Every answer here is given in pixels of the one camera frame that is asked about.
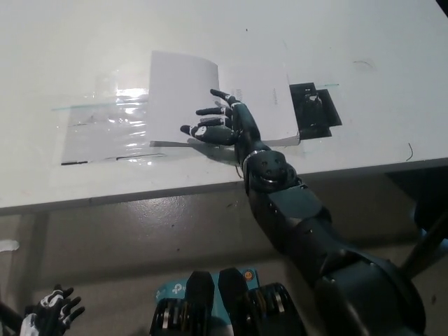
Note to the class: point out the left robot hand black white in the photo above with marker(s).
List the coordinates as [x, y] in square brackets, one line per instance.
[52, 311]

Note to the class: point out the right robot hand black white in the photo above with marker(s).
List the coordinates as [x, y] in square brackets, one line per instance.
[245, 129]

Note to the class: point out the white softcover manual book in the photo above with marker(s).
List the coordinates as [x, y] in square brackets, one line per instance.
[175, 87]

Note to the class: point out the robot torso black teal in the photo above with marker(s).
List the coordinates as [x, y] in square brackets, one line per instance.
[224, 308]

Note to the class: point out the dark desk underframe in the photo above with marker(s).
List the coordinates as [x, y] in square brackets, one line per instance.
[423, 189]

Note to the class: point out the white floor tape patch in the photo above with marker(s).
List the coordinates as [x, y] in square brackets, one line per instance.
[7, 245]

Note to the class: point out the laminated paper sheet clear plastic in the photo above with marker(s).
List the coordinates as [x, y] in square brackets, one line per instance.
[105, 140]

